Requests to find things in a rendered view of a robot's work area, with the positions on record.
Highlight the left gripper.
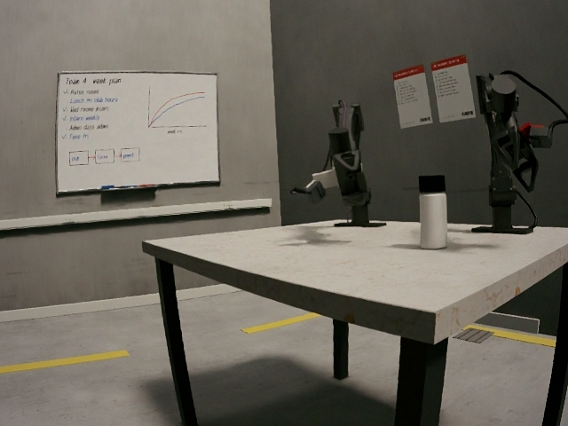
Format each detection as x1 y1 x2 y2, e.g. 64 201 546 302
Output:
490 117 544 193

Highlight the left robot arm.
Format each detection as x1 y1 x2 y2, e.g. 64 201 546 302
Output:
471 75 553 234

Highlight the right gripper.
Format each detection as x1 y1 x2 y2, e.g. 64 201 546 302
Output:
306 150 369 207

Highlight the black bottle cap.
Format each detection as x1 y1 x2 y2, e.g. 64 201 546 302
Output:
419 175 446 192

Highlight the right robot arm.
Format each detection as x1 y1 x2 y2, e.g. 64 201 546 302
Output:
305 103 387 227

